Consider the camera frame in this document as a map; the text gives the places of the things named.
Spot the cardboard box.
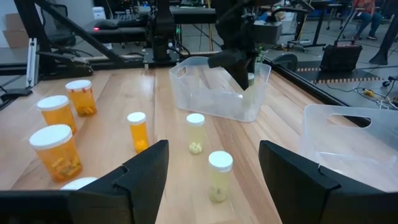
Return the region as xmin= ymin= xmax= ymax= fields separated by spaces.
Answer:
xmin=2 ymin=12 xmax=30 ymax=49

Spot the black rig frame strut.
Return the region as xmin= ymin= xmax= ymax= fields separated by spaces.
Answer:
xmin=14 ymin=0 xmax=125 ymax=80

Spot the aluminium extrusion post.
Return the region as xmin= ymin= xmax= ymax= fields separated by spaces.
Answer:
xmin=25 ymin=37 xmax=40 ymax=88

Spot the amber pill bottle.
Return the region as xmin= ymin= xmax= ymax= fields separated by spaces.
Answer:
xmin=65 ymin=80 xmax=98 ymax=118

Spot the black caster wheel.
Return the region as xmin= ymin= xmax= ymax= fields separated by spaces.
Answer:
xmin=382 ymin=76 xmax=398 ymax=88

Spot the black stand leg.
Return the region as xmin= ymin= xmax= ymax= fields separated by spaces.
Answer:
xmin=369 ymin=21 xmax=398 ymax=65

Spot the small orange pill bottle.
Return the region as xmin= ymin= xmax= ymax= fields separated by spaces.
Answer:
xmin=126 ymin=111 xmax=150 ymax=154

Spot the black office chair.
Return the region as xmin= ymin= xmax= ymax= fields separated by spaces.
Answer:
xmin=40 ymin=3 xmax=77 ymax=47

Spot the large orange pill bottle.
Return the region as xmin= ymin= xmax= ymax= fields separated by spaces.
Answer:
xmin=36 ymin=95 xmax=78 ymax=135
xmin=29 ymin=124 xmax=83 ymax=183

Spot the person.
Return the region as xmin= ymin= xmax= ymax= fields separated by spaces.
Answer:
xmin=353 ymin=0 xmax=383 ymax=40

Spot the white box device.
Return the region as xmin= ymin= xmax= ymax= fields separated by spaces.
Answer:
xmin=92 ymin=6 xmax=106 ymax=21

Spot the black desk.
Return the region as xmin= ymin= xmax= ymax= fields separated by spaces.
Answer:
xmin=82 ymin=6 xmax=218 ymax=44

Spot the black standing desk frame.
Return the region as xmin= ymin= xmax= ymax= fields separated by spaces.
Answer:
xmin=261 ymin=0 xmax=327 ymax=52

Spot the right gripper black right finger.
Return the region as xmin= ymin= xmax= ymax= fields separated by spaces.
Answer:
xmin=259 ymin=139 xmax=398 ymax=224

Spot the clear plastic bin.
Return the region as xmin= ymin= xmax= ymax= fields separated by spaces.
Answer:
xmin=298 ymin=104 xmax=398 ymax=193
xmin=169 ymin=56 xmax=272 ymax=123

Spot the medium orange pill bottle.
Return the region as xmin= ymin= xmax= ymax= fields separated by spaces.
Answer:
xmin=60 ymin=177 xmax=99 ymax=191

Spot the grey round chair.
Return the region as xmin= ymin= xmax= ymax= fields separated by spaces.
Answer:
xmin=272 ymin=52 xmax=299 ymax=73

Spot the grey storage box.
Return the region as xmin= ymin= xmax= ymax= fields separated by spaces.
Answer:
xmin=253 ymin=20 xmax=283 ymax=45

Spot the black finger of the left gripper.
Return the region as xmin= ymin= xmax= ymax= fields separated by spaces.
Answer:
xmin=228 ymin=62 xmax=251 ymax=91

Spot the black equipment case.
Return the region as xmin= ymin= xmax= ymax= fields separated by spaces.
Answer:
xmin=319 ymin=40 xmax=364 ymax=73

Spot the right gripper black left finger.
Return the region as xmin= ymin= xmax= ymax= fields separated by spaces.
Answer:
xmin=68 ymin=139 xmax=170 ymax=224

